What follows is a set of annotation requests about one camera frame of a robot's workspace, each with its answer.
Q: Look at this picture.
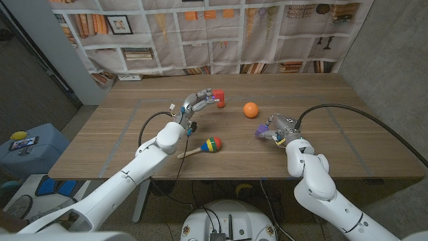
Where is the grey sneaker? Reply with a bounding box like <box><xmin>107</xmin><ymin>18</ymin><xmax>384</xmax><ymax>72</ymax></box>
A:
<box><xmin>6</xmin><ymin>194</ymin><xmax>34</xmax><ymax>220</ymax></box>
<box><xmin>28</xmin><ymin>197</ymin><xmax>78</xmax><ymax>224</ymax></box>

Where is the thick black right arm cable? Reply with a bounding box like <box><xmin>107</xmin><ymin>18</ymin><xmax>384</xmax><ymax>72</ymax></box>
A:
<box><xmin>295</xmin><ymin>102</ymin><xmax>428</xmax><ymax>168</ymax></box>

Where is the purple magnetic cube block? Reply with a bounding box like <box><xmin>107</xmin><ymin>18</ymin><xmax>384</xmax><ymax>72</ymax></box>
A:
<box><xmin>254</xmin><ymin>123</ymin><xmax>270</xmax><ymax>138</ymax></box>

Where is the white power strip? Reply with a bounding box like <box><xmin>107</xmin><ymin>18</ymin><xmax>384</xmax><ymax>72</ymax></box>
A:
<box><xmin>117</xmin><ymin>74</ymin><xmax>144</xmax><ymax>82</ymax></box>

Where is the yellow banana toy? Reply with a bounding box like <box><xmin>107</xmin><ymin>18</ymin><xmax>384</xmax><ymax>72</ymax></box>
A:
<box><xmin>235</xmin><ymin>183</ymin><xmax>254</xmax><ymax>197</ymax></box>

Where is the striped wooden maraca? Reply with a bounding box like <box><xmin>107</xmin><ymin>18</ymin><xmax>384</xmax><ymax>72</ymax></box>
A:
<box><xmin>177</xmin><ymin>137</ymin><xmax>223</xmax><ymax>160</ymax></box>

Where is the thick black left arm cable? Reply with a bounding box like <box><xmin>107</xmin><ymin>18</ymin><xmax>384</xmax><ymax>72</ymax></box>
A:
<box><xmin>137</xmin><ymin>110</ymin><xmax>175</xmax><ymax>149</ymax></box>

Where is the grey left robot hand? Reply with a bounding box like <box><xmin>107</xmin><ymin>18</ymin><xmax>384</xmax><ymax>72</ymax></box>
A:
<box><xmin>173</xmin><ymin>88</ymin><xmax>220</xmax><ymax>130</ymax></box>

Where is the printed bookshelf backdrop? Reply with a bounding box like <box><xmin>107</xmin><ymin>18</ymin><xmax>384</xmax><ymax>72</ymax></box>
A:
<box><xmin>48</xmin><ymin>0</ymin><xmax>375</xmax><ymax>78</ymax></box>

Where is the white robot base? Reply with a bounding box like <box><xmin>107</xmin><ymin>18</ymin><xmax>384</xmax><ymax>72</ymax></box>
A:
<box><xmin>180</xmin><ymin>199</ymin><xmax>278</xmax><ymax>241</ymax></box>

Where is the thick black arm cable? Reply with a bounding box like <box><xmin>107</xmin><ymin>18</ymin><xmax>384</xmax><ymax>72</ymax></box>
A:
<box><xmin>295</xmin><ymin>102</ymin><xmax>428</xmax><ymax>168</ymax></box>
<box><xmin>137</xmin><ymin>110</ymin><xmax>175</xmax><ymax>149</ymax></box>

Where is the black floor fan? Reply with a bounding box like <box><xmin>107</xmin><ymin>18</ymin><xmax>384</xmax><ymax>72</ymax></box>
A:
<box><xmin>149</xmin><ymin>179</ymin><xmax>177</xmax><ymax>197</ymax></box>

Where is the white robot torso edge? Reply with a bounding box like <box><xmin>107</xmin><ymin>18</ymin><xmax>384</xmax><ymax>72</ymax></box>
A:
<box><xmin>0</xmin><ymin>231</ymin><xmax>136</xmax><ymax>241</ymax></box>

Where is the orange ball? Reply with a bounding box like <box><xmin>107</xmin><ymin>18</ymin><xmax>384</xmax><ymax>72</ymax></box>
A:
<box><xmin>243</xmin><ymin>102</ymin><xmax>259</xmax><ymax>119</ymax></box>

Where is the blue-grey ottoman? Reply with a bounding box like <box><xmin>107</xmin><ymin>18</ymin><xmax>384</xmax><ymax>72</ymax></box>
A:
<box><xmin>0</xmin><ymin>123</ymin><xmax>71</xmax><ymax>179</ymax></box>

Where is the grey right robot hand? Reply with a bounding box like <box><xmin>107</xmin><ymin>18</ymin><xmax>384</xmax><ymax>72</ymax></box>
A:
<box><xmin>260</xmin><ymin>113</ymin><xmax>302</xmax><ymax>146</ymax></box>

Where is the white table leg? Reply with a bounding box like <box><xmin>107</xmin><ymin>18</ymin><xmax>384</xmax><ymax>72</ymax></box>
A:
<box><xmin>132</xmin><ymin>179</ymin><xmax>150</xmax><ymax>224</ymax></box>

